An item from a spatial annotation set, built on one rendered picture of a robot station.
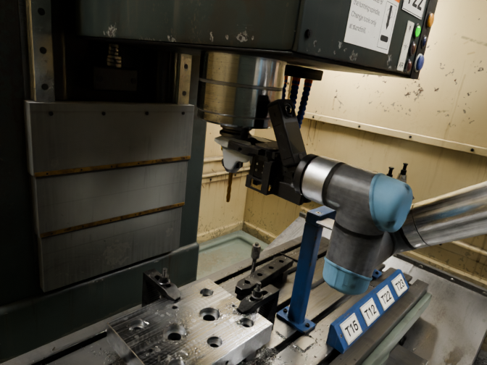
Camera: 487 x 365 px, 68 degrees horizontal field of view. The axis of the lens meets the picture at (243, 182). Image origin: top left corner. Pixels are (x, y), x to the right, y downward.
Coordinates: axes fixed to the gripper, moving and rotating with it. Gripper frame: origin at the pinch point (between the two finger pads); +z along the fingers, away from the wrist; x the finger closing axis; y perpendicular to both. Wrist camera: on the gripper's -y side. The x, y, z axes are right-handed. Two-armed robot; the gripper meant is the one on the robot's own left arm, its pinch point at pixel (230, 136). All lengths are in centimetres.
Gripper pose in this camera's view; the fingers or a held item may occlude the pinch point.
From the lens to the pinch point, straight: 72.2
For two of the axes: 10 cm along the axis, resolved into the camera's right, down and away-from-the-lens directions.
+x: 6.9, -1.4, 7.1
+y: -1.3, 9.4, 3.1
